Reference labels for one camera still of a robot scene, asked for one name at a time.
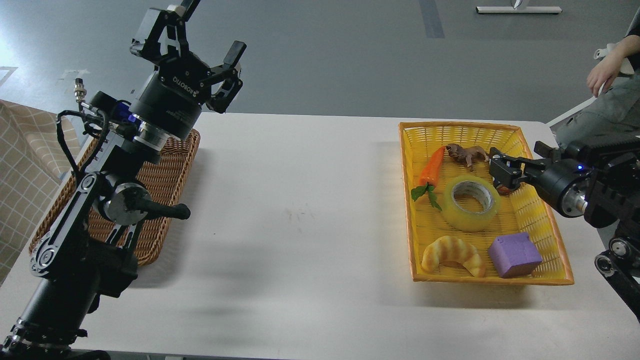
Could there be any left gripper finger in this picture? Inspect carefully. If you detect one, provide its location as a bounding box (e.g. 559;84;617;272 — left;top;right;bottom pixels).
200;40;247;114
129;0;202;71

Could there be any brown toy animal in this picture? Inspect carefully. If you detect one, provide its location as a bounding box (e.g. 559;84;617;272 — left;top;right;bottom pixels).
445;143;490;172

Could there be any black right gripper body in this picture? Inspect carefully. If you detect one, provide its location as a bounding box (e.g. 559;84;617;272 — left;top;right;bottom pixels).
523;158;591;218

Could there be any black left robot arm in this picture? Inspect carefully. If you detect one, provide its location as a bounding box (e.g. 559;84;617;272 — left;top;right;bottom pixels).
1;0;247;360

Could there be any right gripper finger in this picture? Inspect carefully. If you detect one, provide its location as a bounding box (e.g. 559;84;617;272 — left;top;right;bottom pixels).
489;155;531;195
489;141;562;173

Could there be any purple foam block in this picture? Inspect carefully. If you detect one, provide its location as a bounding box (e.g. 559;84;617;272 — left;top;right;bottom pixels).
487;232;543;279

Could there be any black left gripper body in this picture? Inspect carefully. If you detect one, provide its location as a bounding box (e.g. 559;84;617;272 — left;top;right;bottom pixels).
130;60;211;140

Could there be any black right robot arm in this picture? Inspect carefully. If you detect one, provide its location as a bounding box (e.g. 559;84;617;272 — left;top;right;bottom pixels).
489;133;640;317

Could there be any yellow tape roll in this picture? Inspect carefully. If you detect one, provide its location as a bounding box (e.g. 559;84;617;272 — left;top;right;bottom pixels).
439;175;502;233

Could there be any yellow plastic basket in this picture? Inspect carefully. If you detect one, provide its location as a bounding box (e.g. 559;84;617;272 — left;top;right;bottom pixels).
398;120;574;286

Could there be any beige checkered cloth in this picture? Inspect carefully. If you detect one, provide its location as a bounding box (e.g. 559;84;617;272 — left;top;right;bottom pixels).
0;100;70;281

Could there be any orange toy carrot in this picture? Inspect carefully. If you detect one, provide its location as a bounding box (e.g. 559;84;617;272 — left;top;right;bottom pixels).
410;145;445;211

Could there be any white floor bar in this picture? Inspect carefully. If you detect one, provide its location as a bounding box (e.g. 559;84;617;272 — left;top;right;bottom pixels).
475;6;563;15

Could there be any toy croissant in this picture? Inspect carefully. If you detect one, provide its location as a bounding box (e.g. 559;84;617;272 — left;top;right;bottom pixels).
420;235;487;278

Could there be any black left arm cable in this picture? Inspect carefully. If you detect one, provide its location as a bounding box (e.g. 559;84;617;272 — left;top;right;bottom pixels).
55;109;108;176

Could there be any seated person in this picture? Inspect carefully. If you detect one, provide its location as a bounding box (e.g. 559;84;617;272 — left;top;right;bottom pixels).
555;14;640;149

